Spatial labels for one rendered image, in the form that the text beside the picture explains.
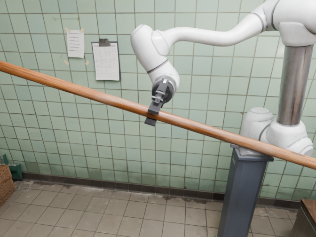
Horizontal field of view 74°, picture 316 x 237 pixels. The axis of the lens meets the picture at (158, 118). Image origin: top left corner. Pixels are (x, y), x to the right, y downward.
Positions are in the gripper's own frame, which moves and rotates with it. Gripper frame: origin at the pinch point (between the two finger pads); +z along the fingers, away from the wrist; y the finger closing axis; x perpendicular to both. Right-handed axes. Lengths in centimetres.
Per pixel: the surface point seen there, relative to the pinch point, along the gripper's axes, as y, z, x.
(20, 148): 148, -118, 139
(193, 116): 49, -120, -28
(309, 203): 64, -69, -118
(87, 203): 168, -93, 46
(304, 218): 73, -63, -117
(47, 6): -4, -119, 112
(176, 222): 144, -86, -44
